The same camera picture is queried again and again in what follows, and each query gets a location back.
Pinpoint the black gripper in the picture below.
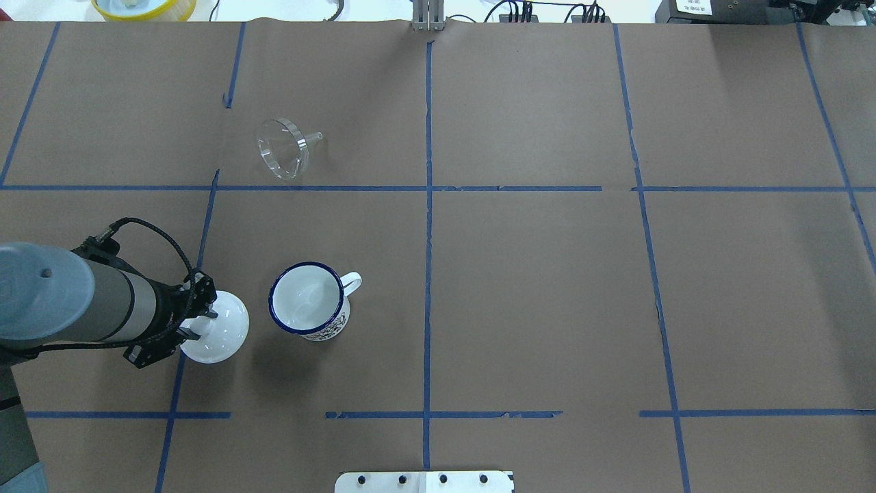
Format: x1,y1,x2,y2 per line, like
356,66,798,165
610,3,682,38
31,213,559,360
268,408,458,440
154,270,217,350

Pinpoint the white ceramic lid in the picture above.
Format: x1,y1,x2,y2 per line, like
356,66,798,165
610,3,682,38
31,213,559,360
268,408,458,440
180,290,250,363

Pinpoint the clear glass funnel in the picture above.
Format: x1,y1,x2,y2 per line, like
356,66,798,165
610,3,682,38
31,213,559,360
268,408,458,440
256,116,326,181

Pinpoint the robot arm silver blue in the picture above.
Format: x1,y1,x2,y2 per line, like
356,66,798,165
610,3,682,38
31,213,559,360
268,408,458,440
1,242,217,492

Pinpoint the white enamel mug blue rim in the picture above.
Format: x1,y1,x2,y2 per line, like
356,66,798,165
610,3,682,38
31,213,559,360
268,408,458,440
267,262,362,341

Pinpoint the yellow tape roll with bowl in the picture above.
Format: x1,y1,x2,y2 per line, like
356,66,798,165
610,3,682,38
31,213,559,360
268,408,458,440
90,1,198,22

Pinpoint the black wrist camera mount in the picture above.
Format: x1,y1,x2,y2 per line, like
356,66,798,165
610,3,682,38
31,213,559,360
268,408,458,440
123,338,179,369

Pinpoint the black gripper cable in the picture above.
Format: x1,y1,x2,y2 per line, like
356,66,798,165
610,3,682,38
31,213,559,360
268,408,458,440
27,217,199,357

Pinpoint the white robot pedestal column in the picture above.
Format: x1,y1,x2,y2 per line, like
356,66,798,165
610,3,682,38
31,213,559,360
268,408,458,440
334,470,515,492

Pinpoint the aluminium frame post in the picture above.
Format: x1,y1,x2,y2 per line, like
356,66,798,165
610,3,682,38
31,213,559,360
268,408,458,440
411,0,446,31

